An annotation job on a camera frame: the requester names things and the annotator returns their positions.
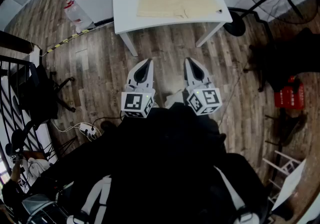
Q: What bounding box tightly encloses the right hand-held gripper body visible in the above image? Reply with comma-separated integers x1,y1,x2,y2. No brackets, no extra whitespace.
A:
183,82,223,116

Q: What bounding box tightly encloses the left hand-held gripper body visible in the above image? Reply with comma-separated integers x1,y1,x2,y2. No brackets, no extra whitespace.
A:
120,82,156,119

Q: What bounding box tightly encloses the person's white shoe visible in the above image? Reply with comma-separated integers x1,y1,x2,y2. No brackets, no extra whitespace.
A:
164,89,191,109

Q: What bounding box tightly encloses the white power strip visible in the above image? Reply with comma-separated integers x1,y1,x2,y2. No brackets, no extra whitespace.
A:
79,122,98,136

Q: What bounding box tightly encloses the person's black jacket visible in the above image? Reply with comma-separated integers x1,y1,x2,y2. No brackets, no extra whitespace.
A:
37,103,271,224

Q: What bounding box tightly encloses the clear plastic water bottle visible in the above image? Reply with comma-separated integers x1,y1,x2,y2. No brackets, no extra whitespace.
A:
64,0,93,33

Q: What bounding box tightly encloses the black bag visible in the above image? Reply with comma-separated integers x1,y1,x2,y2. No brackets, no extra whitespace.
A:
247,28,320,94

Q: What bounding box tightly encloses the black office chair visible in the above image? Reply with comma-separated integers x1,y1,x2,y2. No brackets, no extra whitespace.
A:
21,63,77,124

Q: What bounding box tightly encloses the white folding rack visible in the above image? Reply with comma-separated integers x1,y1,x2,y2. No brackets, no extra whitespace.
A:
262,150,302,194

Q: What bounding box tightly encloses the grey cloth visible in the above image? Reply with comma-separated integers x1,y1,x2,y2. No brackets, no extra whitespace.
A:
26,157,51,179

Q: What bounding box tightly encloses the black metal stair railing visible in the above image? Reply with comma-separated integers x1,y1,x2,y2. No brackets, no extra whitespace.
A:
0,53,61,194

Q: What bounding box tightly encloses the yellow black striped cable cover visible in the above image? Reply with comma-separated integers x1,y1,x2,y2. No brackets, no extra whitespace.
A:
46,28,97,55

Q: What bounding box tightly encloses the person's right white shoulder strap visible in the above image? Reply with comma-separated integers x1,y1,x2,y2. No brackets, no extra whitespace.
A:
213,165,261,224

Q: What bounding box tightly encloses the person's white shoulder strap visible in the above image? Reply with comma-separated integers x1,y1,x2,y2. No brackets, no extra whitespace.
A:
213,165,261,224
79,175,113,224

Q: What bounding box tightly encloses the person's left white shoulder strap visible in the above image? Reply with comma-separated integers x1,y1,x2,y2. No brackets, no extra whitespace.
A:
79,175,113,224

